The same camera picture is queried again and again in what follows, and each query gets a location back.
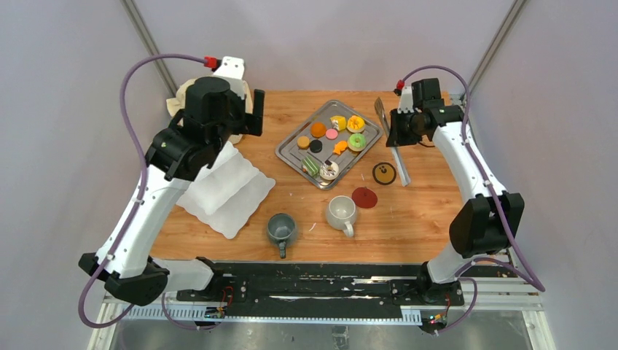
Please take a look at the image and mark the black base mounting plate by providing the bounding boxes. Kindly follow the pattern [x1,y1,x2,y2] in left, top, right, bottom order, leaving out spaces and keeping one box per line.
[166,262,464,321]

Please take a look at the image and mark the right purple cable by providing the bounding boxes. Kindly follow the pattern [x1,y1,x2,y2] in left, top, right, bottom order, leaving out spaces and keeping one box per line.
[394,65,547,334]

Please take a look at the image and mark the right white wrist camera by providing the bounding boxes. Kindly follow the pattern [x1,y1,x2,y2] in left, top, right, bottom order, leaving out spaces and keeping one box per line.
[397,85,415,114]

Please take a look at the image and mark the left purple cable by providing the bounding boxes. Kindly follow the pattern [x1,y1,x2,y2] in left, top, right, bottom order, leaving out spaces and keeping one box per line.
[78,53,216,330]

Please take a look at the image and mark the small orange cookie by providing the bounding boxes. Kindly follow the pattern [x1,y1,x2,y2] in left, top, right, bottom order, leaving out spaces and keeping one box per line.
[297,136,311,149]

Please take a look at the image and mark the yellow bear face coaster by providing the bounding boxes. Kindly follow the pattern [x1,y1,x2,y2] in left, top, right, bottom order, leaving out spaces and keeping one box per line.
[372,162,397,185]

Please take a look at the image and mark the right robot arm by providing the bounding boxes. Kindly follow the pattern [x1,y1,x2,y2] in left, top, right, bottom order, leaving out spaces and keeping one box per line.
[386,78,525,304]

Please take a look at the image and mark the purple cable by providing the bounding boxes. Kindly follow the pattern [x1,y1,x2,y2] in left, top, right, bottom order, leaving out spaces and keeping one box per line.
[394,65,547,334]
[78,53,216,330]

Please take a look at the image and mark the yellow cake cube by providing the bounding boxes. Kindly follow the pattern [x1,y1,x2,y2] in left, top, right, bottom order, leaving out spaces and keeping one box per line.
[330,115,347,131]

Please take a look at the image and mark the red round coaster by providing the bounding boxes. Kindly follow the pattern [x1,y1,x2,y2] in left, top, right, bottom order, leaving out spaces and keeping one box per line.
[351,187,378,209]

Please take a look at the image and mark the white chocolate donut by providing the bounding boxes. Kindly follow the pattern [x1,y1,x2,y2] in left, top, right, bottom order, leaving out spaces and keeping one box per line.
[319,160,340,181]

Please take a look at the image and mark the yellow orange fruit tart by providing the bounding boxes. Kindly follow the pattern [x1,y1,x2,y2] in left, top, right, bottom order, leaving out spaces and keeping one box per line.
[346,115,366,133]

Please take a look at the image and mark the green layered cake slice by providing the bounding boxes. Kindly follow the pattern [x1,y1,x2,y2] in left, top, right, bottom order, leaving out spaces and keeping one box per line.
[301,156,321,177]

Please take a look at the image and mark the stainless steel tray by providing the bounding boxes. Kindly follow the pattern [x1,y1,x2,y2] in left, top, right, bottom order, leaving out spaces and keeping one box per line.
[275,100,383,190]

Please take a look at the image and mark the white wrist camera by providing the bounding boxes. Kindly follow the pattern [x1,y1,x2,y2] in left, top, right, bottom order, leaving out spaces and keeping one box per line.
[213,56,245,94]
[397,85,415,114]

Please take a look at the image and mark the orange round cake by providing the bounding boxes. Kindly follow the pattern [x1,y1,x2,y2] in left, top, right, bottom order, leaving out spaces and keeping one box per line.
[310,122,327,139]

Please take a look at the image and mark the green frosted donut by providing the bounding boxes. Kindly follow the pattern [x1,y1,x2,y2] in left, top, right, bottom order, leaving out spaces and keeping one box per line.
[347,133,367,152]

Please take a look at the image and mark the white three-tier dessert stand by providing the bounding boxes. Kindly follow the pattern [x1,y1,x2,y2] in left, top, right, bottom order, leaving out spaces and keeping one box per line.
[176,142,275,239]

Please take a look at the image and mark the black round cookie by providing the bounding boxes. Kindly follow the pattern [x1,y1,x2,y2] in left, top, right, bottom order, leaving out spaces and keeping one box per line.
[309,139,323,154]

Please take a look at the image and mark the pink macaron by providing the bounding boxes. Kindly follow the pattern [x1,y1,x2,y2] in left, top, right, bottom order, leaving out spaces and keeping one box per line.
[325,128,339,140]

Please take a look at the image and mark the right aluminium frame post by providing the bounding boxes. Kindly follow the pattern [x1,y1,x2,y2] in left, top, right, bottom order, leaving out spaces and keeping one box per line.
[469,0,528,94]

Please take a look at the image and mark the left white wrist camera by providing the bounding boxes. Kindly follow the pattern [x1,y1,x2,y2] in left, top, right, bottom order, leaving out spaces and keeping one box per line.
[213,56,245,94]

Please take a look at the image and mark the left aluminium frame post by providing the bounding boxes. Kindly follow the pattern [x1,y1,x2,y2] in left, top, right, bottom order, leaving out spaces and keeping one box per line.
[120,0,177,97]

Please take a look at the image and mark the white ceramic mug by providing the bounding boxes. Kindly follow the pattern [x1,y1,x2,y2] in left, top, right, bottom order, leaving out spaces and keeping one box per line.
[325,195,358,238]

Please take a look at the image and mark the grey ceramic mug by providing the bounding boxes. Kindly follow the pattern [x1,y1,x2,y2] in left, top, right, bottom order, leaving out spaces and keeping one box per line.
[266,213,298,259]

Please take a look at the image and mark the aluminium frame post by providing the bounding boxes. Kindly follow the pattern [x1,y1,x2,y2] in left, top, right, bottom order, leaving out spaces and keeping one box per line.
[120,0,177,97]
[469,0,528,94]

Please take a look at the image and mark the aluminium side rail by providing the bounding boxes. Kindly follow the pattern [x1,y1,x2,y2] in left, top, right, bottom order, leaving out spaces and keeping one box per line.
[449,94,544,313]

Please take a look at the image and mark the beige crumpled cloth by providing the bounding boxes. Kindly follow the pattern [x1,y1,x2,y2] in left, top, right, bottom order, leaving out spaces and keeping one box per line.
[165,77,254,118]

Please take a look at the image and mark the orange fish pastry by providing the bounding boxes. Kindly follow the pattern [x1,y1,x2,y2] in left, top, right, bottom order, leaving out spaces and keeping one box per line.
[332,141,348,155]

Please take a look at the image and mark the white slotted cable duct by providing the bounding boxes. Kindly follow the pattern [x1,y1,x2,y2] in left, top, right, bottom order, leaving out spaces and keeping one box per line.
[130,303,423,326]

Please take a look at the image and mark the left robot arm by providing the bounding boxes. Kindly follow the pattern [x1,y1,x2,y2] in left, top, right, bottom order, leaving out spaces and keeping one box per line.
[79,76,275,306]

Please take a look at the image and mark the metal tongs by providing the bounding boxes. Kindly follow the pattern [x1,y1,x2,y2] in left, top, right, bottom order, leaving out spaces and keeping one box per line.
[374,97,412,188]

